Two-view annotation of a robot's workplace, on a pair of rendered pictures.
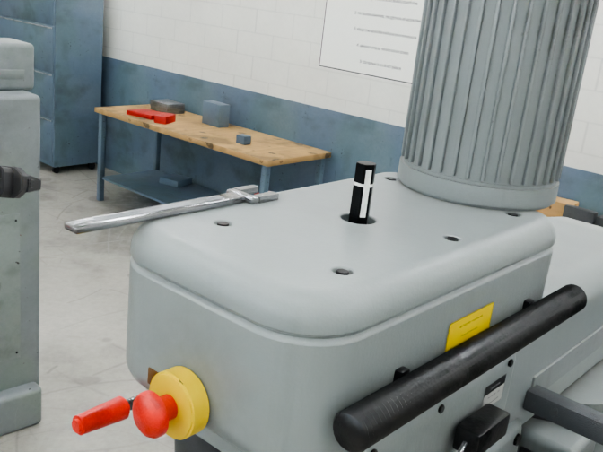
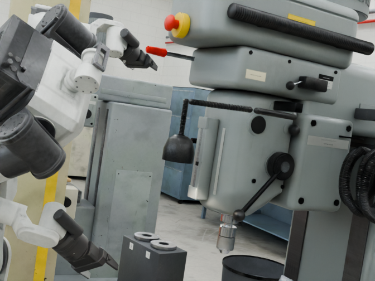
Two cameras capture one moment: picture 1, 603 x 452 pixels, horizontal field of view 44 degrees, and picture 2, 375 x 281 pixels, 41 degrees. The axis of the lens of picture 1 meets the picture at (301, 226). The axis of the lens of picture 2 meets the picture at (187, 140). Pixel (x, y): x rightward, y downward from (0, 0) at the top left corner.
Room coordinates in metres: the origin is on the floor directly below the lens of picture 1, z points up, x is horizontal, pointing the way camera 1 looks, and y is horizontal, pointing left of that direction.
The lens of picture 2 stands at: (-0.57, -0.40, 1.55)
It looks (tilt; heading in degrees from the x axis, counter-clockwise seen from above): 3 degrees down; 21
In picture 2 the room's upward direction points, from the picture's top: 8 degrees clockwise
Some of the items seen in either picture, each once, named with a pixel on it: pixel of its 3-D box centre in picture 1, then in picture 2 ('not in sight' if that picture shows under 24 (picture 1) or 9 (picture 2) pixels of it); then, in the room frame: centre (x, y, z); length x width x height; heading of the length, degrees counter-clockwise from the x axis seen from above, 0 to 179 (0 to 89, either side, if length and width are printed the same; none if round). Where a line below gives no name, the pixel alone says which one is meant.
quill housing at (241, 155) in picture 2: not in sight; (240, 152); (0.74, -0.06, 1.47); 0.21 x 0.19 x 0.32; 51
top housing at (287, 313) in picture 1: (356, 286); (263, 26); (0.75, -0.07, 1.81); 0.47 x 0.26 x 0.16; 141
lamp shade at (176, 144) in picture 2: not in sight; (179, 148); (0.51, 0.03, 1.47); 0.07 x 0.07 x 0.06
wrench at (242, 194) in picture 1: (179, 207); not in sight; (0.69, 0.12, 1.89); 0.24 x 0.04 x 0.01; 141
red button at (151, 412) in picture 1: (156, 412); (172, 23); (0.54, 0.10, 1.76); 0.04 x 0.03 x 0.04; 51
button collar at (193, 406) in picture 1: (178, 402); (180, 25); (0.56, 0.09, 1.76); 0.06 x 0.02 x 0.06; 51
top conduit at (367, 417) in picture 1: (483, 348); (306, 31); (0.68, -0.19, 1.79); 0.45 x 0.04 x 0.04; 141
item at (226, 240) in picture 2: not in sight; (226, 238); (0.74, -0.06, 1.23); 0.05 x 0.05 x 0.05
